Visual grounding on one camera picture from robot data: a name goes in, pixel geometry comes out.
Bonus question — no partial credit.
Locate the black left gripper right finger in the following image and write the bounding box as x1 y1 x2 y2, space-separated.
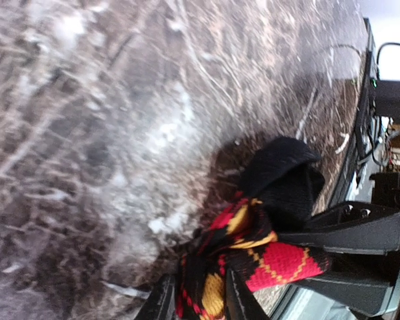
225 267 269 320

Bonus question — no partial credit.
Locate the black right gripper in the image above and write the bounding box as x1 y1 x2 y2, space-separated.
278 172 400 319

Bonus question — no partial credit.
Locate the argyle patterned sock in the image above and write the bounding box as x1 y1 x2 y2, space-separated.
175 136 332 319

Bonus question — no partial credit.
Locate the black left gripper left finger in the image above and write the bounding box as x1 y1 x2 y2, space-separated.
134 275 176 320

